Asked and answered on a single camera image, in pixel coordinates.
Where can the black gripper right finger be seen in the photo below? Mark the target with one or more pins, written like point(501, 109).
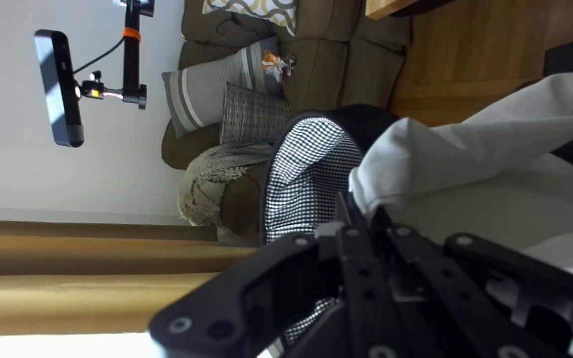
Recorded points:
point(471, 292)

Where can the black and white laundry basket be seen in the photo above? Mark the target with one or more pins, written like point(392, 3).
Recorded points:
point(306, 180)

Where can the small orange toy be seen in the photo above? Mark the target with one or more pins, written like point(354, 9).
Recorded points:
point(274, 65)

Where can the white striped pillow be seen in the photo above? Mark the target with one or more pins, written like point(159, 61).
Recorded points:
point(199, 93)

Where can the white cloth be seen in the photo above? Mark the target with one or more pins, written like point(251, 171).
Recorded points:
point(491, 167)

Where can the light wooden table top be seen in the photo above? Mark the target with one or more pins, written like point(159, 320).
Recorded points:
point(392, 7)

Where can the beige knit throw blanket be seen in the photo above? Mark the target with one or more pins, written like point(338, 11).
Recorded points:
point(217, 180)

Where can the olive brown sofa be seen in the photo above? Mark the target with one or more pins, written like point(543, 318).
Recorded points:
point(338, 61)

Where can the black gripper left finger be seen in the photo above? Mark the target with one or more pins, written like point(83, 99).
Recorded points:
point(258, 292)

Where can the black camera stand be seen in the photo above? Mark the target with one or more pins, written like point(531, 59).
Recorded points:
point(131, 61)

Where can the black phone on stand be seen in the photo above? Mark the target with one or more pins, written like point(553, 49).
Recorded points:
point(60, 91)

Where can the grey checked pillow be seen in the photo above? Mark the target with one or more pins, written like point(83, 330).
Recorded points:
point(252, 117)

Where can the yellow patterned pillow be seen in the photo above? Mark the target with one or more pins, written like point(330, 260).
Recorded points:
point(258, 11)

